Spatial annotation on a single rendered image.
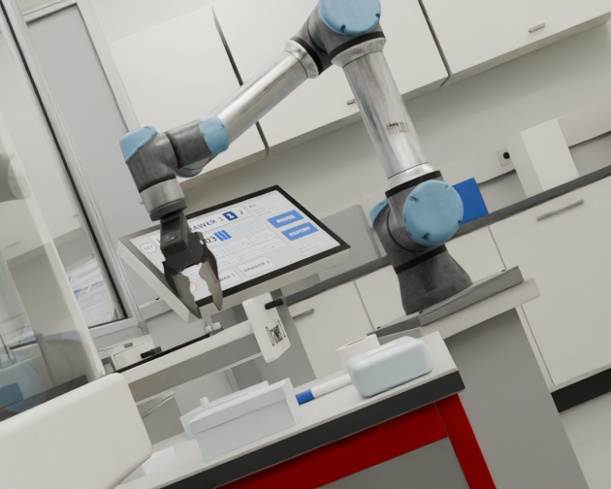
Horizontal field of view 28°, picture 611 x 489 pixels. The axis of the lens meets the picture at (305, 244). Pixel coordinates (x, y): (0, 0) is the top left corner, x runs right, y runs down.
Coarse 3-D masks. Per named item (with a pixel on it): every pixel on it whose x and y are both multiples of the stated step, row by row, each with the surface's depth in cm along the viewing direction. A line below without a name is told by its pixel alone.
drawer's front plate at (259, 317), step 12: (252, 300) 204; (264, 300) 219; (252, 312) 203; (264, 312) 212; (276, 312) 230; (252, 324) 203; (264, 324) 206; (276, 324) 223; (264, 336) 203; (264, 348) 203; (276, 348) 209
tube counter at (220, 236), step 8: (240, 224) 315; (248, 224) 316; (256, 224) 317; (216, 232) 311; (224, 232) 312; (232, 232) 312; (240, 232) 313; (248, 232) 313; (208, 240) 308; (216, 240) 308; (224, 240) 309
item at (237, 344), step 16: (224, 336) 205; (240, 336) 205; (176, 352) 206; (192, 352) 206; (208, 352) 205; (224, 352) 205; (240, 352) 205; (256, 352) 205; (144, 368) 206; (160, 368) 206; (176, 368) 206; (192, 368) 205; (208, 368) 205; (224, 368) 205; (128, 384) 206; (144, 384) 206; (160, 384) 206; (176, 384) 206; (144, 400) 206
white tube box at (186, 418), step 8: (256, 384) 193; (264, 384) 191; (240, 392) 194; (248, 392) 185; (216, 400) 195; (224, 400) 192; (232, 400) 185; (200, 408) 194; (208, 408) 187; (184, 416) 188; (192, 416) 188; (184, 424) 188
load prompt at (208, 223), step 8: (232, 208) 320; (240, 208) 321; (208, 216) 316; (216, 216) 316; (224, 216) 317; (232, 216) 317; (240, 216) 318; (248, 216) 319; (192, 224) 312; (200, 224) 312; (208, 224) 313; (216, 224) 314; (224, 224) 314; (152, 240) 304
